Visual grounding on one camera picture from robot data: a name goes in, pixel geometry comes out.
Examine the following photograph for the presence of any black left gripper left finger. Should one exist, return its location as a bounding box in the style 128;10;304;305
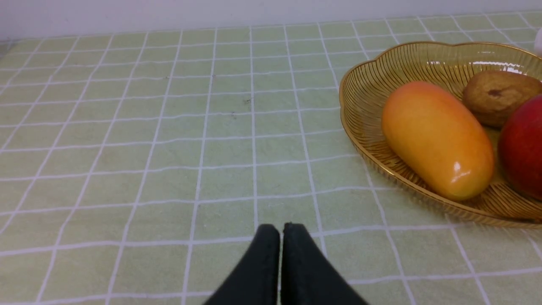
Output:
205;224;280;305

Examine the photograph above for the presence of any amber transparent fruit bowl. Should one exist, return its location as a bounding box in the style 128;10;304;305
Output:
339;41;542;230

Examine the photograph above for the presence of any green checkered tablecloth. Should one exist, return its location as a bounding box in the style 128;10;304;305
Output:
0;11;541;305

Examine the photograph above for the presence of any orange yellow mango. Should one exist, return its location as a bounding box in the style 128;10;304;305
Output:
381;81;495;201

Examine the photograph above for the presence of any brown kiwi fruit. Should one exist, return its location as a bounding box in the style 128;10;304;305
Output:
462;71;542;129

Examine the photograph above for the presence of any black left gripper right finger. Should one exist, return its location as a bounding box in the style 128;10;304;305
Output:
280;222;368;305

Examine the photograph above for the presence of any red apple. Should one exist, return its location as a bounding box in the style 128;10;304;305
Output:
498;95;542;200

